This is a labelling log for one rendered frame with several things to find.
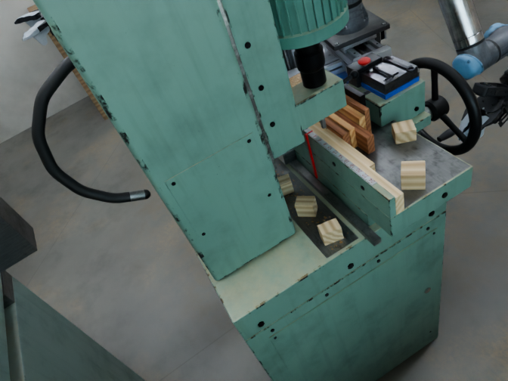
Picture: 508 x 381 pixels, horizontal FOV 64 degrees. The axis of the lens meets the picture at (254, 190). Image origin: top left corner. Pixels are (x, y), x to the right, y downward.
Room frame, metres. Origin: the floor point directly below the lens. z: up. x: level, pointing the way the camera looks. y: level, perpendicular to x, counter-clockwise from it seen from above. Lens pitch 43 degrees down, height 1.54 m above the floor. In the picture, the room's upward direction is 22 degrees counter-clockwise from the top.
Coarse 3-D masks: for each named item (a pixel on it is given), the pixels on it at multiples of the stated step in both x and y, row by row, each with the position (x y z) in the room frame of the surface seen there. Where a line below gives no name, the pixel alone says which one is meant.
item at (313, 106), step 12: (300, 84) 0.78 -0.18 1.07; (324, 84) 0.74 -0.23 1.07; (336, 84) 0.73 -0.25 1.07; (300, 96) 0.73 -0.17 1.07; (312, 96) 0.72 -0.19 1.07; (324, 96) 0.72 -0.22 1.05; (336, 96) 0.73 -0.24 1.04; (300, 108) 0.71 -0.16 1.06; (312, 108) 0.71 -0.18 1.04; (324, 108) 0.72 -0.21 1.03; (336, 108) 0.73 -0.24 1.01; (300, 120) 0.71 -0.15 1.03; (312, 120) 0.71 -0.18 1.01
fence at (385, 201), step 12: (312, 144) 0.73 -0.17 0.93; (324, 156) 0.69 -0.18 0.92; (336, 168) 0.64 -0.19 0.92; (348, 168) 0.59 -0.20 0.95; (348, 180) 0.60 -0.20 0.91; (360, 180) 0.56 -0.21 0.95; (360, 192) 0.56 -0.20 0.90; (372, 192) 0.52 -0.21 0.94; (384, 192) 0.50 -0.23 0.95; (384, 204) 0.49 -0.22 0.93
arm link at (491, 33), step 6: (498, 24) 0.98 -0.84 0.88; (504, 24) 0.98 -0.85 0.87; (492, 30) 0.98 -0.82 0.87; (498, 30) 0.96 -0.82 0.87; (504, 30) 0.95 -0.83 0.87; (486, 36) 0.98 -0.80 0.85; (492, 36) 0.94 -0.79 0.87; (498, 36) 0.93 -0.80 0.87; (504, 36) 0.93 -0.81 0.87; (498, 42) 0.91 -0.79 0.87; (504, 42) 0.91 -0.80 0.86; (504, 48) 0.90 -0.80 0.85; (504, 54) 0.90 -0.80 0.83; (498, 60) 0.90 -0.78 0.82
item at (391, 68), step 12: (372, 60) 0.85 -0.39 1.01; (396, 60) 0.82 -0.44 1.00; (348, 72) 0.86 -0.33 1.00; (360, 72) 0.84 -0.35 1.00; (372, 72) 0.82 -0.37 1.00; (360, 84) 0.84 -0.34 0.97; (372, 84) 0.80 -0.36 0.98; (384, 84) 0.75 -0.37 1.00; (396, 84) 0.76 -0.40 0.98; (408, 84) 0.76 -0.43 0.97; (384, 96) 0.75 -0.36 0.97
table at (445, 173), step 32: (384, 128) 0.73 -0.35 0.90; (416, 128) 0.73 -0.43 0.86; (320, 160) 0.71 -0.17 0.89; (384, 160) 0.63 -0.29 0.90; (416, 160) 0.59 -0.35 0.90; (448, 160) 0.56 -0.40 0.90; (352, 192) 0.59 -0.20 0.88; (416, 192) 0.51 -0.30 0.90; (448, 192) 0.50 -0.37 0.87; (384, 224) 0.49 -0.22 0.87
